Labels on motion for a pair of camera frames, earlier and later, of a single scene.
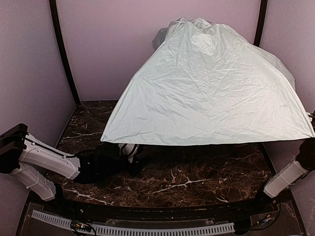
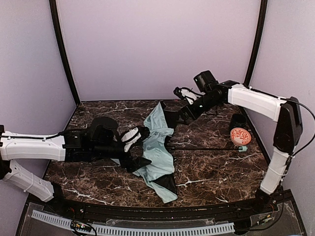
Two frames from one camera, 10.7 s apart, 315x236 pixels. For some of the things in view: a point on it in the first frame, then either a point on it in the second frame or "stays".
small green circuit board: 78,225 stays
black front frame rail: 237,210 stays
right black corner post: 261,22 stays
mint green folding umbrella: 204,83 → 156,161
